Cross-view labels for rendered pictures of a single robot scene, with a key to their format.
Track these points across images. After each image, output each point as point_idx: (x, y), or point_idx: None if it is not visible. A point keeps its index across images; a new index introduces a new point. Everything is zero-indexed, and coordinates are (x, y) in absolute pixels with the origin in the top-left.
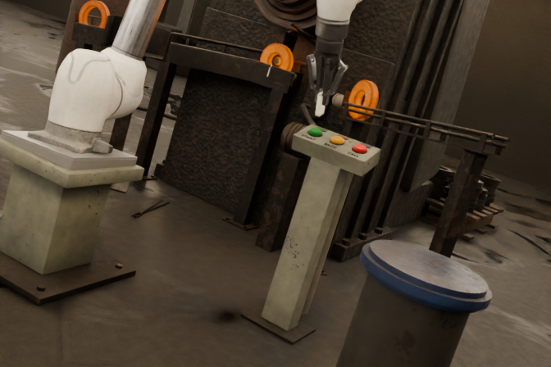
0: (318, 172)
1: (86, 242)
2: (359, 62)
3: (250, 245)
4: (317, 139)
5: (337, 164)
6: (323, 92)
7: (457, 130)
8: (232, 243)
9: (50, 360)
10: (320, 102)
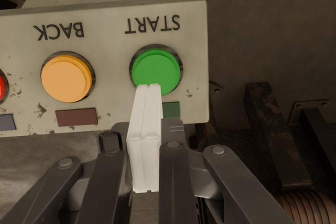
0: None
1: None
2: None
3: (271, 76)
4: (120, 37)
5: (27, 8)
6: (121, 156)
7: None
8: (287, 57)
9: None
10: (136, 113)
